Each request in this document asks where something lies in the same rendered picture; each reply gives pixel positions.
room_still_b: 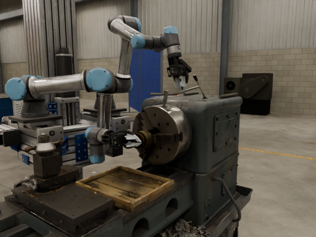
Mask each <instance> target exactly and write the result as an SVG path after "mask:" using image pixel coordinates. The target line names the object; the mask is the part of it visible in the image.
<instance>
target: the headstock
mask: <svg viewBox="0 0 316 237"><path fill-rule="evenodd" d="M205 96H206V97H207V98H208V99H203V95H185V96H184V95H177V96H168V97H167V102H166V104H169V105H173V106H175V107H177V108H179V109H180V110H181V111H182V112H183V113H184V114H185V115H186V117H187V118H188V120H189V122H190V126H191V130H192V139H191V144H190V147H189V149H188V151H187V152H186V153H185V154H184V155H183V156H182V157H180V158H178V159H176V160H173V161H171V162H169V163H167V164H164V165H166V166H170V167H175V168H179V169H182V170H187V171H191V172H195V173H199V174H206V173H208V172H209V171H211V167H213V166H214V165H216V164H218V163H219V162H221V161H223V160H224V159H226V158H227V157H229V156H230V155H232V154H234V153H235V152H237V151H238V143H239V124H240V105H241V104H242V103H243V99H242V97H240V96H233V97H227V98H222V99H220V98H219V95H205ZM195 100H197V101H195ZM205 100H206V101H205ZM162 104H163V97H155V98H147V99H145V100H144V101H143V102H142V104H141V112H142V111H143V110H144V108H146V107H149V106H155V105H162Z"/></svg>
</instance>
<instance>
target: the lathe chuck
mask: <svg viewBox="0 0 316 237"><path fill-rule="evenodd" d="M161 106H163V105H155V106H149V107H146V108H144V110H145V112H146V114H147V116H148V118H149V120H150V122H151V124H152V126H153V127H155V128H156V129H154V130H153V131H151V132H150V133H151V134H156V133H158V130H159V131H160V132H161V133H170V134H180V133H181V134H182V140H181V141H179V142H178V141H175V142H173V143H169V142H163V143H158V144H154V146H153V148H152V151H151V153H150V155H149V158H148V160H147V161H148V162H150V163H152V164H154V165H164V164H167V163H169V162H171V161H173V160H176V159H178V158H179V157H180V156H181V155H182V154H183V153H184V152H185V150H186V148H187V145H188V141H189V132H188V127H187V124H186V122H185V120H184V118H183V116H182V115H181V114H180V112H179V111H177V110H176V109H175V108H173V107H171V106H168V105H165V106H166V107H161ZM138 123H139V122H138V120H137V118H136V117H135V119H134V123H133V129H132V132H133V133H137V132H138V131H137V129H139V127H138V125H137V124H138ZM178 155H179V157H177V156H178ZM176 157H177V158H176Z"/></svg>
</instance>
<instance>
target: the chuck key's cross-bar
mask: <svg viewBox="0 0 316 237"><path fill-rule="evenodd" d="M199 87H200V86H196V87H192V88H189V89H185V90H182V91H179V92H176V93H172V94H168V95H170V96H173V95H177V94H180V93H183V92H187V91H190V90H193V89H196V88H199ZM150 95H165V93H150Z"/></svg>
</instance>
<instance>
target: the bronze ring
mask: <svg viewBox="0 0 316 237"><path fill-rule="evenodd" d="M135 135H136V136H137V137H138V138H139V139H140V140H141V141H142V143H141V144H140V145H139V146H136V147H134V148H136V149H139V148H140V149H142V148H148V147H149V146H150V145H151V142H152V138H151V133H149V132H148V131H147V130H141V131H139V132H137V133H135Z"/></svg>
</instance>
